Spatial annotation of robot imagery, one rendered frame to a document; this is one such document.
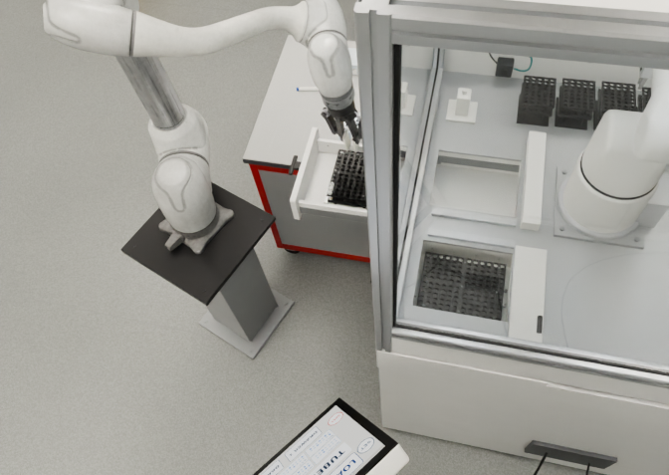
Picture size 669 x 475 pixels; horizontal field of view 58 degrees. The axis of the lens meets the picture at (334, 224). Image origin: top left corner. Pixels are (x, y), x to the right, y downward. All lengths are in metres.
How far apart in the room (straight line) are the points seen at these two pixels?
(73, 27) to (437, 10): 0.94
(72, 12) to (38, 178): 2.11
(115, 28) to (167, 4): 2.68
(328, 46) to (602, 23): 0.91
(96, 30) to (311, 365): 1.62
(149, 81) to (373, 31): 1.13
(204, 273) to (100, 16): 0.84
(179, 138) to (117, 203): 1.34
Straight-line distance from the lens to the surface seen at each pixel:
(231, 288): 2.19
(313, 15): 1.59
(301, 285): 2.68
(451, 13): 0.65
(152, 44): 1.43
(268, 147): 2.13
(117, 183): 3.24
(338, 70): 1.49
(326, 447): 1.37
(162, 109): 1.80
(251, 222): 1.95
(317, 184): 1.92
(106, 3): 1.45
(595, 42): 0.66
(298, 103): 2.25
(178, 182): 1.76
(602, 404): 1.69
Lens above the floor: 2.41
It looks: 59 degrees down
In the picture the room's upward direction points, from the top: 9 degrees counter-clockwise
